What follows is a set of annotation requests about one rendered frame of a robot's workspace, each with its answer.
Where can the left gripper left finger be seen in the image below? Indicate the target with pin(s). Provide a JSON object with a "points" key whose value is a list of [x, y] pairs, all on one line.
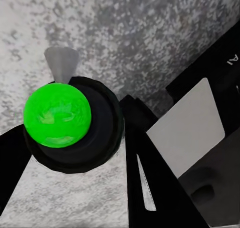
{"points": [[14, 157]]}

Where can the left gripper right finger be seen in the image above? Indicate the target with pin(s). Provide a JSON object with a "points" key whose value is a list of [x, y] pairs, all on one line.
{"points": [[174, 207]]}

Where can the insectifuge atomizer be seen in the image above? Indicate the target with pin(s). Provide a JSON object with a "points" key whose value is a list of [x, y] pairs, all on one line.
{"points": [[74, 124]]}

